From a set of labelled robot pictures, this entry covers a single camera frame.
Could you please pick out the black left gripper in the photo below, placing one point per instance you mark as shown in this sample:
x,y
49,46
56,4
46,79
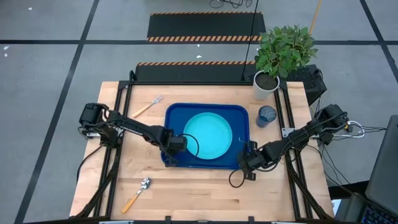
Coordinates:
x,y
174,143

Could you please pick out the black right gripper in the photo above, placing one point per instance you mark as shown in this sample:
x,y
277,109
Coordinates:
x,y
259,157

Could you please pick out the blue plastic tray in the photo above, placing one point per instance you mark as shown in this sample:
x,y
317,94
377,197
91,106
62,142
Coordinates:
x,y
239,118

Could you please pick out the blue translucent cup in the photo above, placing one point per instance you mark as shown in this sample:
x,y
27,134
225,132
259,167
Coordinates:
x,y
266,115

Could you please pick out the turquoise round plate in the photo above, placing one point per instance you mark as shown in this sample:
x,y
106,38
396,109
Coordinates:
x,y
208,135

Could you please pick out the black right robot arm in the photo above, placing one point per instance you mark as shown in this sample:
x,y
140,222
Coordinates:
x,y
298,138

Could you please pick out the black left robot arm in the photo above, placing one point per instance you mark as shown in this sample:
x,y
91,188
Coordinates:
x,y
133,126

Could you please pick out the silver mounting plate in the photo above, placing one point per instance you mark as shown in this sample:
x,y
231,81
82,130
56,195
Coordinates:
x,y
288,132

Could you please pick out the white plant pot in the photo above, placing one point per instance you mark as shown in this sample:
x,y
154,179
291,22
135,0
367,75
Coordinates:
x,y
259,91

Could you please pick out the black striped floor mat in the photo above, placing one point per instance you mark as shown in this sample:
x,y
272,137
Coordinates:
x,y
186,73
202,26

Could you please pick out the black computer case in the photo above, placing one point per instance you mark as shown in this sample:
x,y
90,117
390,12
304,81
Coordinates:
x,y
311,81

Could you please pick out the green leafy plant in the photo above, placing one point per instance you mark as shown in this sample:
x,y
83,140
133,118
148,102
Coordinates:
x,y
283,49

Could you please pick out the grey laptop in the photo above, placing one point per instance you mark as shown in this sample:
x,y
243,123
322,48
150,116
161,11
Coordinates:
x,y
385,168

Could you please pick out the black aluminium frame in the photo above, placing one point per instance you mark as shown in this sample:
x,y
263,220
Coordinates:
x,y
186,83

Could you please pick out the black frame corner bracket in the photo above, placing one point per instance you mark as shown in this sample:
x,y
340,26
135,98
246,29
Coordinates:
x,y
132,77

